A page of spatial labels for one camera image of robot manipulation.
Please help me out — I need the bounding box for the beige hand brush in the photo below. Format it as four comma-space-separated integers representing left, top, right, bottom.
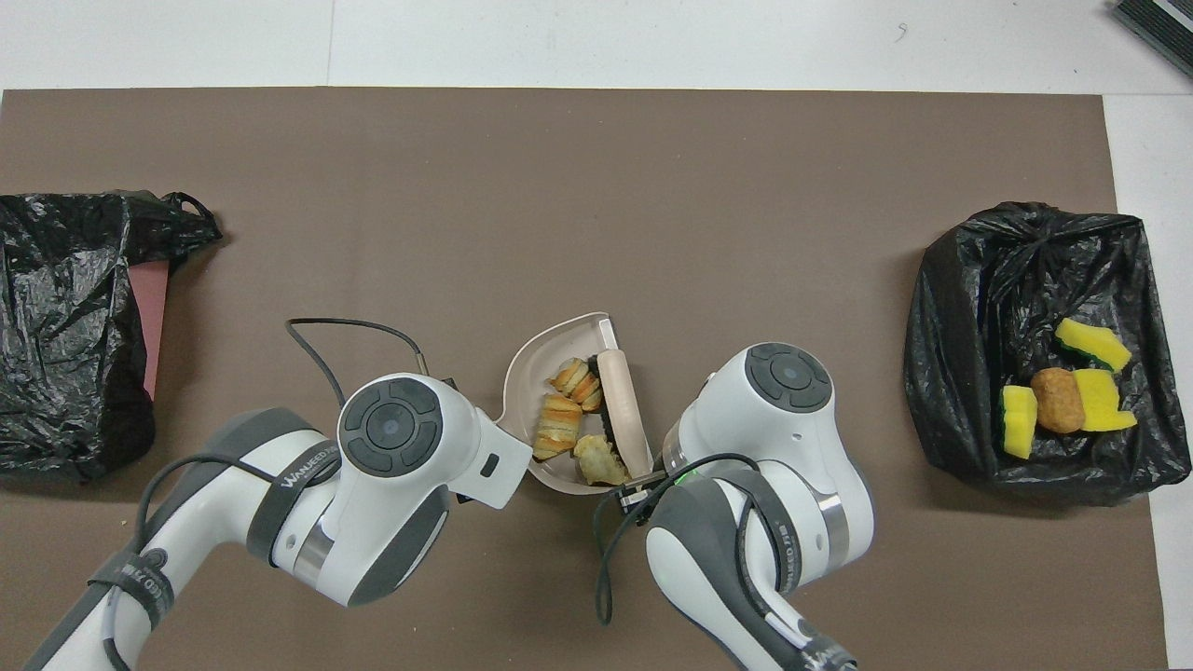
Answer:
587, 347, 653, 481

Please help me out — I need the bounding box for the crumpled black trash bag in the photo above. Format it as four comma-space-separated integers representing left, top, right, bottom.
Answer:
902, 201, 1192, 509

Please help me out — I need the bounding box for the orange striped croissant piece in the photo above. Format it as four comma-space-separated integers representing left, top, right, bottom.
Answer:
548, 357, 605, 413

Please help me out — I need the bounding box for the brown table mat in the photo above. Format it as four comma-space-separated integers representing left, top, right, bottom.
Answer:
0, 87, 1171, 671

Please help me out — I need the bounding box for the black trash bag with handle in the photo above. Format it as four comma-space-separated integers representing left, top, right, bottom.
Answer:
0, 190, 225, 486

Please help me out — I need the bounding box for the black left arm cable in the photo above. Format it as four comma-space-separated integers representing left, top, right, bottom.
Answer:
98, 317, 432, 671

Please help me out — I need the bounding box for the brown toy bread roll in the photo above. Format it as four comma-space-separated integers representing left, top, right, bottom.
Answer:
1031, 367, 1086, 434

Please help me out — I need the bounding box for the L-shaped yellow green sponge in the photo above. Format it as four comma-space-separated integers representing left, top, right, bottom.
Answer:
1072, 369, 1139, 433

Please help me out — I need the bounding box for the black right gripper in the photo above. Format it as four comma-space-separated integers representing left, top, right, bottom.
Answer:
615, 471, 677, 512

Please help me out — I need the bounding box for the pink bin box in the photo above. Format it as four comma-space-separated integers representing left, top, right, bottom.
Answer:
129, 261, 171, 402

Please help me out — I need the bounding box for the long orange croissant piece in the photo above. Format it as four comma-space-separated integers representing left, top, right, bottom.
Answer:
533, 393, 584, 461

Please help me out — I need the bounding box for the grey striped device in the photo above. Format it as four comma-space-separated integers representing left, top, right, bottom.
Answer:
1109, 0, 1193, 80

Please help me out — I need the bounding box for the yellow green sponge piece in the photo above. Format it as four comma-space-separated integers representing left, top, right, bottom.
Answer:
1055, 319, 1133, 374

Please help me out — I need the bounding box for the pale croissant piece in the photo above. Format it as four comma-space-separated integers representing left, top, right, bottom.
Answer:
573, 434, 630, 487

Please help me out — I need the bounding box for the beige plastic dustpan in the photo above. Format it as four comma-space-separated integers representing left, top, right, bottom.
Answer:
497, 312, 653, 495

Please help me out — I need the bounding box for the small yellow sponge piece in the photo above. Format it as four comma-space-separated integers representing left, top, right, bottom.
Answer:
1001, 385, 1039, 460

